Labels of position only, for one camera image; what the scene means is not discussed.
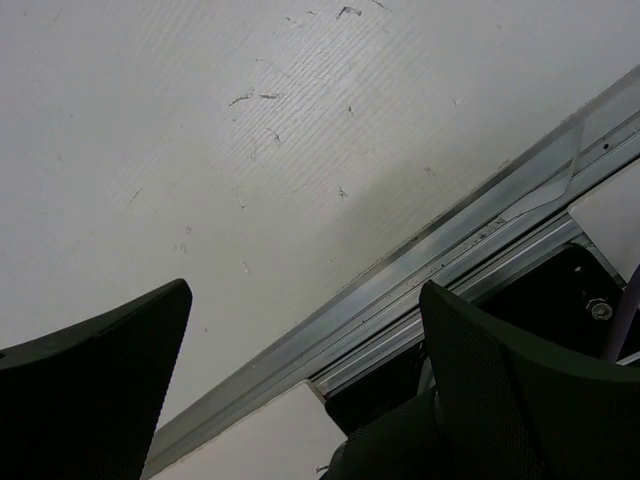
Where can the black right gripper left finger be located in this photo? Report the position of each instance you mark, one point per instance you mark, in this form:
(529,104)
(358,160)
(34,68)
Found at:
(84,402)

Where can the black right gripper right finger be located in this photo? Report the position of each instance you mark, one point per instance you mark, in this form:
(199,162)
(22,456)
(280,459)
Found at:
(516,406)

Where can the aluminium table edge rail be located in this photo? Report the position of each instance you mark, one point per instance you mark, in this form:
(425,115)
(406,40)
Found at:
(514,221)

